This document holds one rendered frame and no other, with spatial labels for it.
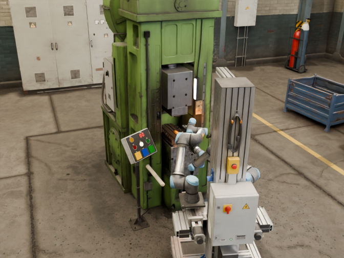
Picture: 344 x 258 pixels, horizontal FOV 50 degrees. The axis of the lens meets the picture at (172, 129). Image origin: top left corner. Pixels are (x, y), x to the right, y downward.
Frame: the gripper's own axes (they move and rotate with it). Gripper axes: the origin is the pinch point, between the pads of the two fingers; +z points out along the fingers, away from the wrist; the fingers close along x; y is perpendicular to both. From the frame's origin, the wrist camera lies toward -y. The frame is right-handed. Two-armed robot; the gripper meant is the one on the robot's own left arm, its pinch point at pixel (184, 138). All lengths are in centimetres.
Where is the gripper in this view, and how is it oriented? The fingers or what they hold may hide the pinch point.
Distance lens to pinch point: 422.3
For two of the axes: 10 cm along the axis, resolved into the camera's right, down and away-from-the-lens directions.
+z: -2.1, 6.2, 7.6
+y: 3.7, 7.7, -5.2
